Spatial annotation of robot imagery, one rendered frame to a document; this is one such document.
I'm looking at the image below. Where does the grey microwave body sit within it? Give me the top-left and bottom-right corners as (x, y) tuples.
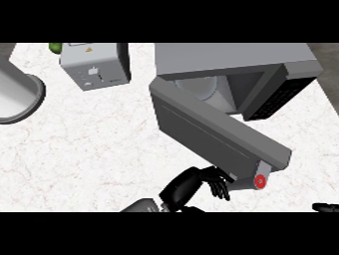
(154, 43), (325, 123)

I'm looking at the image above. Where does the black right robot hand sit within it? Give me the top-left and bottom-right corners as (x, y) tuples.
(311, 136), (339, 213)

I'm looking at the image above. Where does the grey toaster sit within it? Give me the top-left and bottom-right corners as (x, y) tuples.
(59, 43), (133, 92)

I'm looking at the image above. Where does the grey microwave door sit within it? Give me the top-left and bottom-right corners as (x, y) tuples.
(148, 77), (293, 171)

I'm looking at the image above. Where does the green round object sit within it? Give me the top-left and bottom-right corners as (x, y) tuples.
(47, 43), (64, 56)

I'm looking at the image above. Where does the pale round microwave turntable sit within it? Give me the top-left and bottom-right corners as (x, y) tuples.
(172, 75), (238, 115)

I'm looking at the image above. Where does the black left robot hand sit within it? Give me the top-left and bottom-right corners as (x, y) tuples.
(158, 165), (235, 213)

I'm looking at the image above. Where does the pale grey cylindrical container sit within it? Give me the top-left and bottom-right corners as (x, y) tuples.
(0, 49), (47, 126)

